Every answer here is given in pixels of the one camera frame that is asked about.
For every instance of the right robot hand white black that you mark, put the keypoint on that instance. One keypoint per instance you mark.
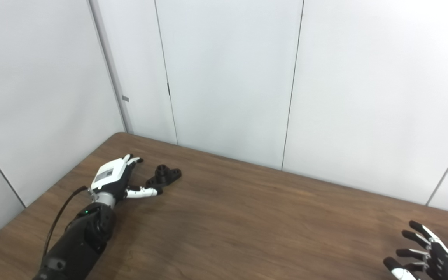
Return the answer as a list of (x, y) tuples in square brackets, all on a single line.
[(438, 258)]

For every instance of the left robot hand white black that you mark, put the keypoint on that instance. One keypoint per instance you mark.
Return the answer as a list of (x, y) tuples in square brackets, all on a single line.
[(109, 175)]

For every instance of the black plastic holder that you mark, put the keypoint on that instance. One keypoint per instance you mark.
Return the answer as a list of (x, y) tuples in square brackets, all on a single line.
[(167, 177)]

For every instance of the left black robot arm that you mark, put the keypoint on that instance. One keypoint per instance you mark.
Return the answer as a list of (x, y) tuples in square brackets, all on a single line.
[(80, 241)]

